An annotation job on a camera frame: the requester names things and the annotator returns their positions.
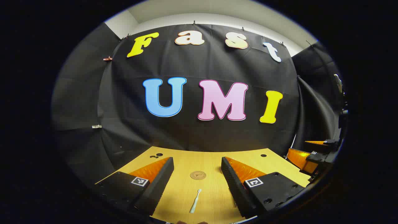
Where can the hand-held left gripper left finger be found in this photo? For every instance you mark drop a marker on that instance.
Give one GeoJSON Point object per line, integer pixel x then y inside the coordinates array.
{"type": "Point", "coordinates": [158, 186]}

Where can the wooden desktop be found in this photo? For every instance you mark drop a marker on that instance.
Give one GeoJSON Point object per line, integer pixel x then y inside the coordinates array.
{"type": "Point", "coordinates": [211, 193]}

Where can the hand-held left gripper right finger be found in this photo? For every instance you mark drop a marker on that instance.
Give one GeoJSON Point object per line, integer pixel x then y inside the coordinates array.
{"type": "Point", "coordinates": [233, 186]}

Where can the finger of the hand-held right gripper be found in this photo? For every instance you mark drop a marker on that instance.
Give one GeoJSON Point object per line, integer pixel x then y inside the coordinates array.
{"type": "Point", "coordinates": [317, 142]}
{"type": "Point", "coordinates": [298, 157]}

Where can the black backdrop cloth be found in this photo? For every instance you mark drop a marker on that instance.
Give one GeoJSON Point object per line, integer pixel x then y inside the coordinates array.
{"type": "Point", "coordinates": [192, 62]}

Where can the round cork coaster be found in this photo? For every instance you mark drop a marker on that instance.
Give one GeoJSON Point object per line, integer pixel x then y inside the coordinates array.
{"type": "Point", "coordinates": [198, 175]}

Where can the pale green toothbrush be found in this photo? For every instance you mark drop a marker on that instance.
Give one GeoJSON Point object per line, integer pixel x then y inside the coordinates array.
{"type": "Point", "coordinates": [196, 200]}

